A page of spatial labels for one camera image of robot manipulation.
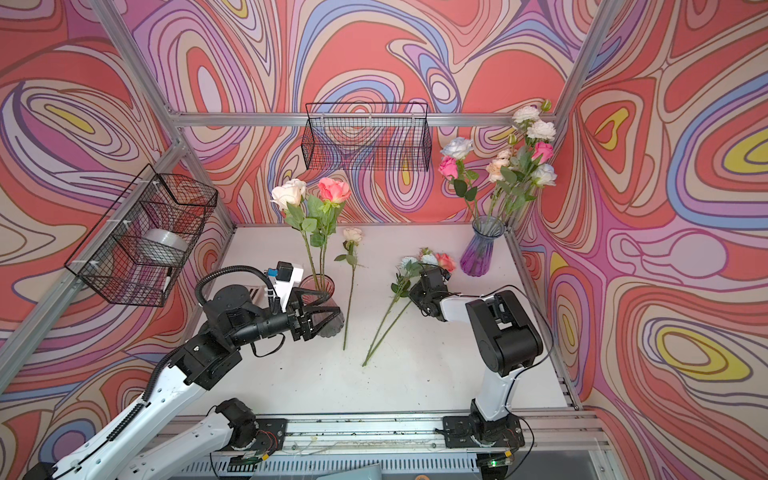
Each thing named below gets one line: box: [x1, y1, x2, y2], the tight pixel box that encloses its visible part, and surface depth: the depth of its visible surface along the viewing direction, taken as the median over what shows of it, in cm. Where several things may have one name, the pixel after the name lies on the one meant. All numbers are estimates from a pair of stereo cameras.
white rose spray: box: [512, 100, 556, 146], surface depth 83 cm
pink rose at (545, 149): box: [531, 142, 554, 164], surface depth 78 cm
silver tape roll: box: [142, 228, 190, 252], surface depth 75 cm
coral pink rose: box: [308, 177, 351, 289], surface depth 70 cm
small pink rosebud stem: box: [334, 228, 369, 351], surface depth 113 cm
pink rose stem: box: [438, 156, 479, 220], surface depth 81 cm
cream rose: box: [270, 179, 319, 292], surface depth 68 cm
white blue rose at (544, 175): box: [531, 163, 558, 188], surface depth 82 cm
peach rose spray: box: [486, 149, 512, 217], surface depth 88 cm
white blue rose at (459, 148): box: [440, 137, 474, 161], surface depth 80 cm
